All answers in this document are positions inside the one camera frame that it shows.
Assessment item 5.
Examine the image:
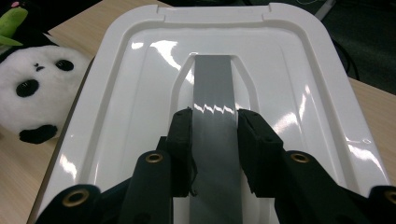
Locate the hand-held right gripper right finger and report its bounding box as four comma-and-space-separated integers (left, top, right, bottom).
236, 108, 285, 199

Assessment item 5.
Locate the white lid with grey handle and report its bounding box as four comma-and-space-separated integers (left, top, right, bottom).
26, 2, 392, 224

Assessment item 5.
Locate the black floor cable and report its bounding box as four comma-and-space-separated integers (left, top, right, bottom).
332, 36, 361, 82

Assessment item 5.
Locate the panda plush toy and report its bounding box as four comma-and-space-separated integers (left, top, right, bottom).
0, 0, 92, 145

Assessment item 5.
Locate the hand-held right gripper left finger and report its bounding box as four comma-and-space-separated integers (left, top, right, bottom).
163, 106, 199, 199

